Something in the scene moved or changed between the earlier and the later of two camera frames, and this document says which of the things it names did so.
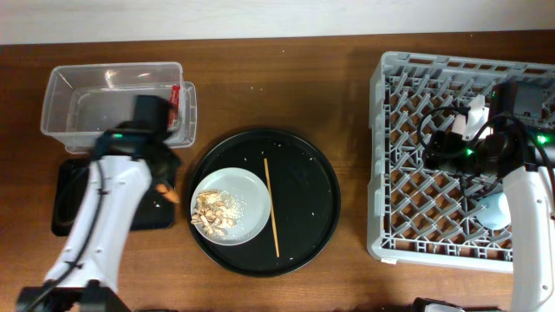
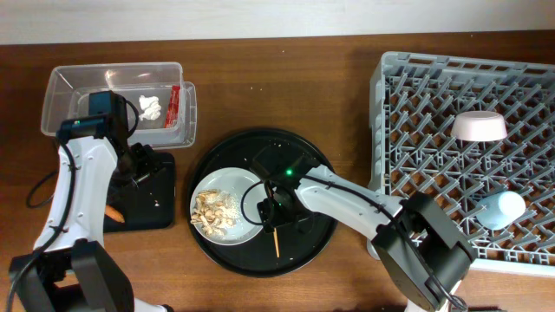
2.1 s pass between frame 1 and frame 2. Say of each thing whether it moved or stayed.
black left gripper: moved
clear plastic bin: stayed
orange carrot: moved
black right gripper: moved
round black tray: stayed
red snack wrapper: stayed
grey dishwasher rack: stayed
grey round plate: stayed
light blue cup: stayed
